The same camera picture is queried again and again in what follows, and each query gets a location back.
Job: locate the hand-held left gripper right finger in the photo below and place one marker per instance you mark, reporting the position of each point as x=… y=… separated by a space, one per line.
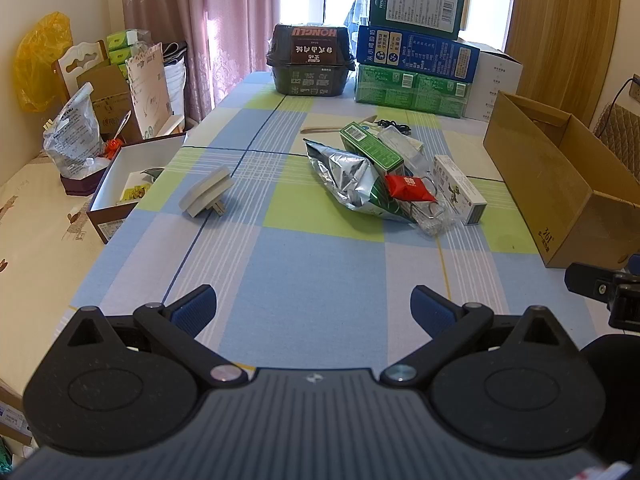
x=432 y=306

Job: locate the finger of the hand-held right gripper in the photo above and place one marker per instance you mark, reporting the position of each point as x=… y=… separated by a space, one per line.
x=587 y=282

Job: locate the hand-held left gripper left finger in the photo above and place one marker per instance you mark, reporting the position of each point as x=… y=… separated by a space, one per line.
x=192 y=306

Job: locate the brown cardboard box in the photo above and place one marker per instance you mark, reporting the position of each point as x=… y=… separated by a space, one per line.
x=560 y=180

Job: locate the silver foil tea bag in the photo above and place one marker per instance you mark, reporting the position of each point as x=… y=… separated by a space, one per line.
x=345 y=180

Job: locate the green carton box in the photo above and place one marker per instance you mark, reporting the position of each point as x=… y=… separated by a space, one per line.
x=372 y=147

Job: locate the wooden spoon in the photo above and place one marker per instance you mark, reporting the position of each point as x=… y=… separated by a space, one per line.
x=325 y=129

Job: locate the checked cloth desktop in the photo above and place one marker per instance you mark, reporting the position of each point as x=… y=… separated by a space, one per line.
x=300 y=260

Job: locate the grey plug adapter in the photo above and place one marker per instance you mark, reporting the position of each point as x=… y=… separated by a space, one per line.
x=205 y=192

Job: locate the small white green box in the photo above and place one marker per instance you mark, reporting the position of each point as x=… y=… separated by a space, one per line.
x=457 y=190

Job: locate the red snack packet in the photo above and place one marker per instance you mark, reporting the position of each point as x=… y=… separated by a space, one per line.
x=407 y=187

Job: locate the brown gift box white inside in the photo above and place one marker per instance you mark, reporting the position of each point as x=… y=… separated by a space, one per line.
x=137 y=160

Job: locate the cream printed cloth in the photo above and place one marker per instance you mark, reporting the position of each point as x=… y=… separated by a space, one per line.
x=35 y=260

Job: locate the purple box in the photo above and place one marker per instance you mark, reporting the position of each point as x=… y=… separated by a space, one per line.
x=80 y=185

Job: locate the silver plastic bag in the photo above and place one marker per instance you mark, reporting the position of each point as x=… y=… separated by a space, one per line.
x=72 y=135

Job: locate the green tissue pack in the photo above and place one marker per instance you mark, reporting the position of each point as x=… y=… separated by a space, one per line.
x=410 y=92

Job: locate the white carton box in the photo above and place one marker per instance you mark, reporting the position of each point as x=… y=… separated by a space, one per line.
x=497 y=85

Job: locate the small cardboard box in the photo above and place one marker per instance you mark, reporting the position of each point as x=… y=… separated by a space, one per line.
x=110 y=105

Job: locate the white paper bag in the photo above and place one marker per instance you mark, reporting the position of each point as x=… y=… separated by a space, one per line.
x=150 y=90

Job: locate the stack of magazines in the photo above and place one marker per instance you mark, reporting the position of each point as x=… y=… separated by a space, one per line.
x=175 y=75

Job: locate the white carved chair back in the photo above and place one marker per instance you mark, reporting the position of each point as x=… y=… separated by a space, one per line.
x=67 y=67

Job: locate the stack of green tissue packets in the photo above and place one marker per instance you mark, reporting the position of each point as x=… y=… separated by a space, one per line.
x=122 y=45

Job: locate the black noodle bowl pack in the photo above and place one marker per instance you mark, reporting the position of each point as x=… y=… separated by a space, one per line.
x=310 y=60

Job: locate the yellow plastic bag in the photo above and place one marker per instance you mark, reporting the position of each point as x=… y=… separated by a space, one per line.
x=40 y=60

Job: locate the pink curtain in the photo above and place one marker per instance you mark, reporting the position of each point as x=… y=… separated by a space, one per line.
x=225 y=10

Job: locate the dark green box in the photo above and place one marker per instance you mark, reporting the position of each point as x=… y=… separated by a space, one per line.
x=417 y=7

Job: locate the wooden slat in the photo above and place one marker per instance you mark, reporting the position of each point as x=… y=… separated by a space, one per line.
x=467 y=5

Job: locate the white wall socket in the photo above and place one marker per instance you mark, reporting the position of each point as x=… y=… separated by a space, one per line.
x=635 y=87

